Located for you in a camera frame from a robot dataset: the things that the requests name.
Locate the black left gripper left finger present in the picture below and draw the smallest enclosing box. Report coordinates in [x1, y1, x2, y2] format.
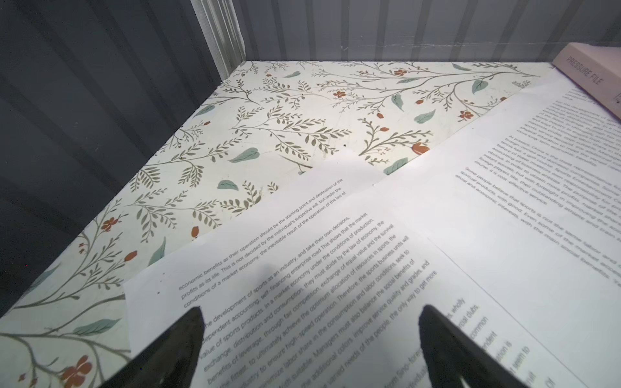
[102, 307, 205, 387]

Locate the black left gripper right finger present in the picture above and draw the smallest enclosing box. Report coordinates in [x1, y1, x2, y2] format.
[418, 305, 525, 388]

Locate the printed paper sheet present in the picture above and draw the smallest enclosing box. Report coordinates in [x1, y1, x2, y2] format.
[125, 198, 580, 387]
[378, 70, 620, 387]

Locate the pink file folder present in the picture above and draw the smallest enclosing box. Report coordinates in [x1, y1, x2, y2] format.
[552, 43, 621, 119]

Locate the printed paper sheet under arm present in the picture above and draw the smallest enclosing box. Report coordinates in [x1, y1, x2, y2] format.
[125, 150, 384, 314]

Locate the floral patterned table mat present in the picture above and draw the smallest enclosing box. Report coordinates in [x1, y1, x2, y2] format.
[1, 61, 550, 387]

